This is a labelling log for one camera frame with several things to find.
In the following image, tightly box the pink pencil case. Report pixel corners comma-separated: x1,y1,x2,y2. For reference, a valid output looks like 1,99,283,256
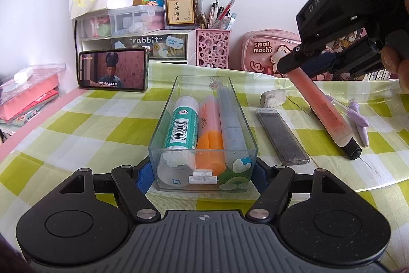
241,29,335,82

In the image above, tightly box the clear purple mechanical pencil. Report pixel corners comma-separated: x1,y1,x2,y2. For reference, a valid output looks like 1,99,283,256
324,94,370,147

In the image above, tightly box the bunch of pens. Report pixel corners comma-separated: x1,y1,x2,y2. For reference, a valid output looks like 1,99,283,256
200,0,238,31

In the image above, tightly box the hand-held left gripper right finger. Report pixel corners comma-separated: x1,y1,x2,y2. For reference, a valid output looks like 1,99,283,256
246,159,347,223

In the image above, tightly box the stack of pink books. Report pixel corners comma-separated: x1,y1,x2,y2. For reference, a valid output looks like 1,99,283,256
0,63,66,133

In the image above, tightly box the clear storage box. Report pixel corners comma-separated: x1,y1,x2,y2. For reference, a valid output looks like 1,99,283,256
109,6,167,37
77,12,112,39

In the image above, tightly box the white drawer organizer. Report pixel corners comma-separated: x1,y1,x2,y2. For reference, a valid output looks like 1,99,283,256
81,29,197,66

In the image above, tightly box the pink highlighter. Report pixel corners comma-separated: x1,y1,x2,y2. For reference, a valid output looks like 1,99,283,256
288,67,354,148

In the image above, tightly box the green white glue stick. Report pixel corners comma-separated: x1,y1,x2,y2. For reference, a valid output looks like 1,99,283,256
157,96,199,188

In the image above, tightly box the small yellow figurine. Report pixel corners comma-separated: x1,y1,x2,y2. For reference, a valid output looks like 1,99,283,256
132,0,164,7

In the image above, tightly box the smartphone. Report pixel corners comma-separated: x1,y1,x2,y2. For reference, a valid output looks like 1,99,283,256
78,48,149,92

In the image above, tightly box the purple pen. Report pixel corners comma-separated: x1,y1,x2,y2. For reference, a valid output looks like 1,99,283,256
348,99,371,128

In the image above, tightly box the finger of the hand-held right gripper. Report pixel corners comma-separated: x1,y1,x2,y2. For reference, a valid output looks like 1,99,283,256
306,54,344,73
276,44,320,75

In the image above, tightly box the white eraser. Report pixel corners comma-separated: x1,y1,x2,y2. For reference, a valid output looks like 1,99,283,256
260,89,288,108

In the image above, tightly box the orange highlighter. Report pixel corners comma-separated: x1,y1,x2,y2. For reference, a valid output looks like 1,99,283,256
196,95,226,177

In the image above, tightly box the green checked tablecloth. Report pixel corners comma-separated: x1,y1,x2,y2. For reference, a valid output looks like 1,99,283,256
0,61,409,273

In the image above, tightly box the pink perforated pen holder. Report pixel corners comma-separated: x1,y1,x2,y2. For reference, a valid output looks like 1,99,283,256
196,29,232,70

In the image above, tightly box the blue highlighter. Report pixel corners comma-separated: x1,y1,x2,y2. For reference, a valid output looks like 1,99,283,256
218,87,248,172

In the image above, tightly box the person's right hand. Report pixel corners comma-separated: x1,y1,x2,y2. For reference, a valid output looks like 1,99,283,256
380,33,409,91

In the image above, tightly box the white charger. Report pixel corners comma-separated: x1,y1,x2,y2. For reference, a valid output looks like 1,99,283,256
13,67,33,83

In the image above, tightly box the clear plastic box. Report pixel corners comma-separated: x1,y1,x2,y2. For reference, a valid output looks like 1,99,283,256
149,75,259,193

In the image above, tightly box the black cable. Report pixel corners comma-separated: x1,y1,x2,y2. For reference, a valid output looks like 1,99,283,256
74,0,92,88

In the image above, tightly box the grey plastic case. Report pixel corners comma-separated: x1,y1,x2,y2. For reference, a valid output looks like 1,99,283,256
256,109,311,165

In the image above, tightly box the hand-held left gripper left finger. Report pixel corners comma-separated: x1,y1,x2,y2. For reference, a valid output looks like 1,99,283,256
59,158,161,224

